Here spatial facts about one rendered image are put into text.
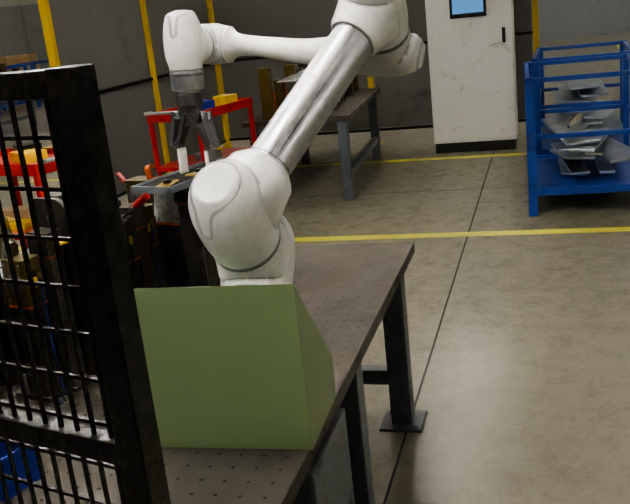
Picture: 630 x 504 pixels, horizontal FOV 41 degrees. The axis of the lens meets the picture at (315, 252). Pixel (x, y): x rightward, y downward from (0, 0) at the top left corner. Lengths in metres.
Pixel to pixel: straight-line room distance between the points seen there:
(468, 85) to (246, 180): 6.95
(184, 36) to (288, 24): 7.37
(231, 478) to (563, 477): 1.52
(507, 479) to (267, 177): 1.62
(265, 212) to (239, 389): 0.37
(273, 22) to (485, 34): 2.48
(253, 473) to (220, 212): 0.52
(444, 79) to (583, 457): 5.90
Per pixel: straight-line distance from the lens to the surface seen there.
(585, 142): 6.30
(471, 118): 8.59
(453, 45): 8.52
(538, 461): 3.10
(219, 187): 1.66
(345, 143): 6.93
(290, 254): 1.89
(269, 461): 1.79
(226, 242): 1.70
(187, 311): 1.75
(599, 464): 3.10
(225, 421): 1.83
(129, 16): 8.14
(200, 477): 1.78
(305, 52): 2.20
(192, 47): 2.32
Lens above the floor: 1.58
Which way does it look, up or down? 16 degrees down
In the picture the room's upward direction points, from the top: 6 degrees counter-clockwise
